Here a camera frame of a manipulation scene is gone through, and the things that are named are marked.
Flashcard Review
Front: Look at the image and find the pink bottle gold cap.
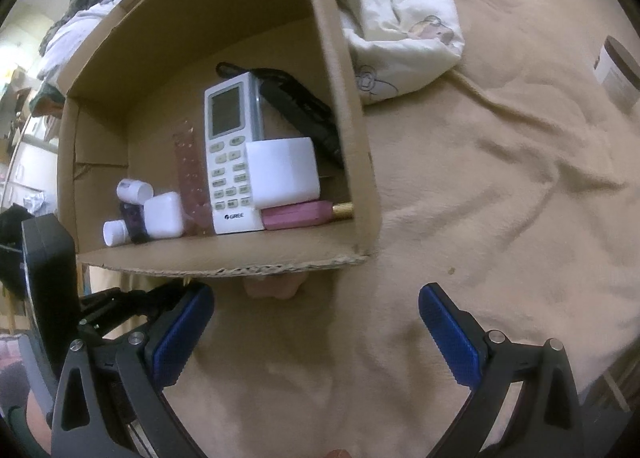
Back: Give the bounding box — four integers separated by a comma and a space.
261, 200, 354, 231

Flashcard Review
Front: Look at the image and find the white pill bottle red label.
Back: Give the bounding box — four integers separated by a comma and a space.
116, 178, 154, 204

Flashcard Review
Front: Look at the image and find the dark purple bottle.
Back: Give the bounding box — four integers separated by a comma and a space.
119, 202, 151, 244

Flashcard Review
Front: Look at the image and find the cream printed duvet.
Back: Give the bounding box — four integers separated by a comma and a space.
320, 0, 463, 104

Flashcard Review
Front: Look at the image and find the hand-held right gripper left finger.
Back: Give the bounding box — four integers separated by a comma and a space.
50, 283, 216, 458

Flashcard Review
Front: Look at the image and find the pink dotted strip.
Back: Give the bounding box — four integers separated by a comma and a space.
172, 119, 215, 238

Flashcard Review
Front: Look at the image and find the white jar brown lid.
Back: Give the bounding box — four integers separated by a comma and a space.
593, 36, 640, 114

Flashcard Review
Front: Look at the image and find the white duvet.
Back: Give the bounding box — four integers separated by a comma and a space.
37, 0, 201, 84

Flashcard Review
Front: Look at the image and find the white remote control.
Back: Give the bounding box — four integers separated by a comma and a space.
203, 72, 266, 235

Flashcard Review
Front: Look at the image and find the small white bottle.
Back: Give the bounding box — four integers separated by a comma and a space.
102, 219, 131, 246

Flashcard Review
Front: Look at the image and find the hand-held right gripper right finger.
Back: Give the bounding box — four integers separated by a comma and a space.
417, 282, 586, 458

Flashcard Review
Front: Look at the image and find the black remote control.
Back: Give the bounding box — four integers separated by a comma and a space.
216, 62, 346, 169

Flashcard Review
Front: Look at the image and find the white rectangular box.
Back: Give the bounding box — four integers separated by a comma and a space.
244, 137, 322, 211

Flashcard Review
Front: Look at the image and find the black bag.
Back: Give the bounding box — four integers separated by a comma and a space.
0, 203, 36, 299

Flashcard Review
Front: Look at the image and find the brown cardboard box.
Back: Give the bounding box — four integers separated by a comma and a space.
56, 0, 383, 279

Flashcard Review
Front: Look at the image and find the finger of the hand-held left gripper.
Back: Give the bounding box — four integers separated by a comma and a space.
77, 285, 196, 339

